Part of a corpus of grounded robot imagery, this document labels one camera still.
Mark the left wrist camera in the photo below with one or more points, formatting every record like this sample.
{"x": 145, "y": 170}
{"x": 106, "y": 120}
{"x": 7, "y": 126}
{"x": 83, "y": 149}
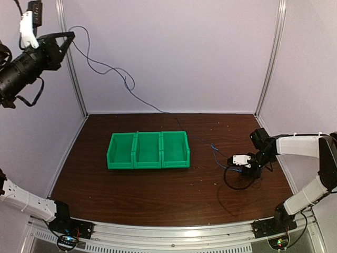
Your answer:
{"x": 30, "y": 21}

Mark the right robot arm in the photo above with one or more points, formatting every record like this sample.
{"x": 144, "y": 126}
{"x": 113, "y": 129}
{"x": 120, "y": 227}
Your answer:
{"x": 313, "y": 154}

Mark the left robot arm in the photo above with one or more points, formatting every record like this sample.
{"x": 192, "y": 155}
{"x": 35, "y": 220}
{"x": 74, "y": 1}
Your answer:
{"x": 28, "y": 67}

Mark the aluminium frame post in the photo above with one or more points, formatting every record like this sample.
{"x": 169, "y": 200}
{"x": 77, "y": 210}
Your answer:
{"x": 69, "y": 60}
{"x": 277, "y": 37}

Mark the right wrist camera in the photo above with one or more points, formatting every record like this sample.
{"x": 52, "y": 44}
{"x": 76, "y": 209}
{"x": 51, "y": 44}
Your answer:
{"x": 241, "y": 160}

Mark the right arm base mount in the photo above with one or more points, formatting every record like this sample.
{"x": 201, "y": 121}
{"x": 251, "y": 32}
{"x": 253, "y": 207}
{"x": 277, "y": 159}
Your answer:
{"x": 277, "y": 235}

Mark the left aluminium frame post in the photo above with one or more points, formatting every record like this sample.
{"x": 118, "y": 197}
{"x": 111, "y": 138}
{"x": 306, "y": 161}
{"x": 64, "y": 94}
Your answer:
{"x": 69, "y": 60}

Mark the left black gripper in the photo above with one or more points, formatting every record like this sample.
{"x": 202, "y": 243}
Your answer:
{"x": 53, "y": 54}

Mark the front aluminium rail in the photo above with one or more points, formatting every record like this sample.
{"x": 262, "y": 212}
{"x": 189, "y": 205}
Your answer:
{"x": 231, "y": 237}

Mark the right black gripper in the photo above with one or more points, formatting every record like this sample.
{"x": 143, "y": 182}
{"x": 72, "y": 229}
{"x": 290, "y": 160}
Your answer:
{"x": 256, "y": 174}

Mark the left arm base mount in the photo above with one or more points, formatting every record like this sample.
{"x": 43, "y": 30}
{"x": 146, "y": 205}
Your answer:
{"x": 69, "y": 232}

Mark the middle green bin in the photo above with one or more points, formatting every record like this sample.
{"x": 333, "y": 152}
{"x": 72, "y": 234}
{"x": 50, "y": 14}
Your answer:
{"x": 147, "y": 153}

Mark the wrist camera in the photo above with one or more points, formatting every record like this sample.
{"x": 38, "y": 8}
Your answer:
{"x": 241, "y": 160}
{"x": 30, "y": 21}

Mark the right aluminium frame post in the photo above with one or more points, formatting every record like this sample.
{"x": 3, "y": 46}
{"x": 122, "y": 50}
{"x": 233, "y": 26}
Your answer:
{"x": 277, "y": 37}

